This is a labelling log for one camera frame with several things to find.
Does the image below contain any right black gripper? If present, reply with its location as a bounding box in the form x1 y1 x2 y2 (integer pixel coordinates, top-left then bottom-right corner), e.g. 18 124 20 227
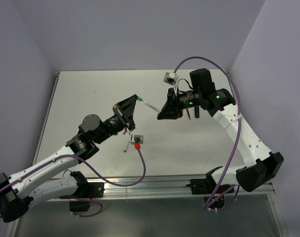
157 87 201 120

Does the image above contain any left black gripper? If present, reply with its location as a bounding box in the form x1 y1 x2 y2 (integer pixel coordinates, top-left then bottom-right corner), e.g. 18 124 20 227
95 95 137 144

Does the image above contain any white green-tip pen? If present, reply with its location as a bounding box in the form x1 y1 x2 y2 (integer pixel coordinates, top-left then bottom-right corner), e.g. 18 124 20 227
142 100 161 114

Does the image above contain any red pink pen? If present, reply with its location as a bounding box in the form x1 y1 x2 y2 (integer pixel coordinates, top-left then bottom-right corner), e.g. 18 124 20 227
186 109 191 120

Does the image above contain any black orange highlighter pen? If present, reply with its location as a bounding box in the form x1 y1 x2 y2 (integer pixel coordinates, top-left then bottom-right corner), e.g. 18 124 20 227
194 106 200 118

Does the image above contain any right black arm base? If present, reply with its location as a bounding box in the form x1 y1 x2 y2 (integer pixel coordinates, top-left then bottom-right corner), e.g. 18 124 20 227
186 177 234 201

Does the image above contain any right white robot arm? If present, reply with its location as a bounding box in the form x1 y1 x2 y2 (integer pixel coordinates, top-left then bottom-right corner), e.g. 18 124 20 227
157 69 284 193

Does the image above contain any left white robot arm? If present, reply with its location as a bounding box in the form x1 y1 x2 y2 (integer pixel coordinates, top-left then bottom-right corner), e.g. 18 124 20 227
0 94 144 223

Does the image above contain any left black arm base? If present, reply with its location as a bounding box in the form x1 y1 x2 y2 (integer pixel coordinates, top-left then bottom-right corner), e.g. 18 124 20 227
59 182 104 218

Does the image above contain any white brown-tip pen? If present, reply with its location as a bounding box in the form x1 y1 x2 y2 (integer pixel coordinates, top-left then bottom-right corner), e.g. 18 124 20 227
123 139 130 153

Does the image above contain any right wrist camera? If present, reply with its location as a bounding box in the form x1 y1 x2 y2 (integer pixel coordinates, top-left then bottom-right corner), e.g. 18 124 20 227
163 72 179 91

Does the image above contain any aluminium rail frame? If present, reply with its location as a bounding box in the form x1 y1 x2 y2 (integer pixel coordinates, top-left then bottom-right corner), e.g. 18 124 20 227
4 70 289 237

